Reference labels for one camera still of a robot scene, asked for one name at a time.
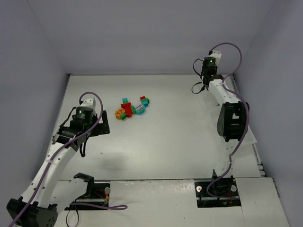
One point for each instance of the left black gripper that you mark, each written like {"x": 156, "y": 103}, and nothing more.
{"x": 102, "y": 127}

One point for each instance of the teal square lego brick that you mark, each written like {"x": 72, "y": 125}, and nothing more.
{"x": 125, "y": 101}

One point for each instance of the blue flower face lego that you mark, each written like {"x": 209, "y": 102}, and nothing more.
{"x": 140, "y": 109}

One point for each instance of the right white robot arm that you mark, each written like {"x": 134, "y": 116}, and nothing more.
{"x": 233, "y": 120}

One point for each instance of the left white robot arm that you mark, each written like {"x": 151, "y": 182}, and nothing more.
{"x": 39, "y": 205}

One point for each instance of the yellow orange flower lego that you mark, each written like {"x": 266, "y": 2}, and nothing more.
{"x": 119, "y": 112}

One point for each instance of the red rounded lego brick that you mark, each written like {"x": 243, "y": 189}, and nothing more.
{"x": 128, "y": 110}

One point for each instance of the red long lego brick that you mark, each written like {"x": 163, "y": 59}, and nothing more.
{"x": 126, "y": 105}

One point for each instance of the green rounded lego brick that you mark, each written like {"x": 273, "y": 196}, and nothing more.
{"x": 133, "y": 109}

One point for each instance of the clear plastic compartment tray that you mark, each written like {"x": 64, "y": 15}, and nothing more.
{"x": 212, "y": 109}

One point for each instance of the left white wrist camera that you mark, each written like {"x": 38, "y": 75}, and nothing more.
{"x": 90, "y": 103}

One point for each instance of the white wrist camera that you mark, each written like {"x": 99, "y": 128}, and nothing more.
{"x": 90, "y": 103}
{"x": 215, "y": 54}

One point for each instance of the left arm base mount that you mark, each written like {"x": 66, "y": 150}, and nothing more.
{"x": 96, "y": 191}

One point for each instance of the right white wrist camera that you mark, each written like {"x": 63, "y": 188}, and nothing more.
{"x": 215, "y": 54}

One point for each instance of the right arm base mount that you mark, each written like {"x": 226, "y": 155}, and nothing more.
{"x": 222, "y": 194}

